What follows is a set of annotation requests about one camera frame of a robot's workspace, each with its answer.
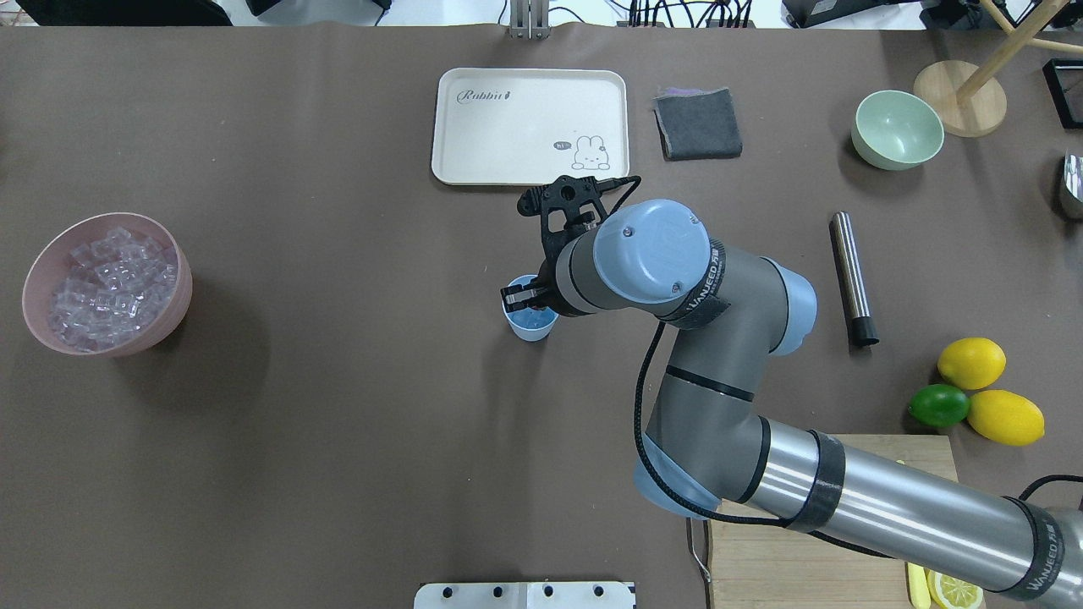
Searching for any pink bowl of ice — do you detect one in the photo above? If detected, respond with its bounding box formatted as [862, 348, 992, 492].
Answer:
[22, 212, 194, 358]

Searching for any wooden cup tree stand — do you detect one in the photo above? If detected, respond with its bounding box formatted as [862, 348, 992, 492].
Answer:
[913, 1, 1082, 138]

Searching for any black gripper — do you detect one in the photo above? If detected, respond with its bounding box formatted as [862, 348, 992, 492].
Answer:
[500, 176, 641, 310]

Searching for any mint green bowl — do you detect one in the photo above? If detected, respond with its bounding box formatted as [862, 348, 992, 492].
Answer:
[850, 90, 945, 171]

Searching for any cream rectangular tray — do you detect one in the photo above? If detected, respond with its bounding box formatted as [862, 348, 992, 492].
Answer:
[431, 67, 630, 186]

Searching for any aluminium frame post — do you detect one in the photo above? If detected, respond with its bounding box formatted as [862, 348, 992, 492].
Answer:
[508, 0, 552, 40]

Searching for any light blue plastic cup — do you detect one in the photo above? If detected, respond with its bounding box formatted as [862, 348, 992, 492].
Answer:
[504, 307, 558, 342]

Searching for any yellow lemon near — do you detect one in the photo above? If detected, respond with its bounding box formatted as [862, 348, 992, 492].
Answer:
[967, 389, 1046, 448]

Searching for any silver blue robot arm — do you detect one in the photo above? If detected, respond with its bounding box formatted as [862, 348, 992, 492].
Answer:
[500, 176, 1080, 608]

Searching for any black framed tray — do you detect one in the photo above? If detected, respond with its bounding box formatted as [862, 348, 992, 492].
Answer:
[1042, 59, 1082, 130]

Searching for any green lime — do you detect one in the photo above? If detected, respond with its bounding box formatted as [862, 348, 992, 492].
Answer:
[908, 384, 971, 428]

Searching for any steel ice scoop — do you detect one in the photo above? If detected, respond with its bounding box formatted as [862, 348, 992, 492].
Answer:
[1058, 151, 1083, 222]

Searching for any wooden cutting board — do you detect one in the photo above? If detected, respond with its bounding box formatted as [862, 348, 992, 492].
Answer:
[706, 433, 958, 608]

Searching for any yellow lemon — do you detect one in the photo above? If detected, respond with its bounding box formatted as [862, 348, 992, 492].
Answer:
[937, 337, 1007, 391]
[967, 389, 1046, 448]

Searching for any yellow lemon far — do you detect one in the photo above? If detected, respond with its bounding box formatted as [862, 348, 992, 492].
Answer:
[937, 337, 1007, 391]

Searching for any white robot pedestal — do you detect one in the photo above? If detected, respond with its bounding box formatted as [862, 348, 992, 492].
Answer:
[413, 581, 637, 608]

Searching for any lemon slice upper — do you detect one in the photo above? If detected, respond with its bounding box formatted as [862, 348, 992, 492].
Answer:
[926, 570, 986, 609]

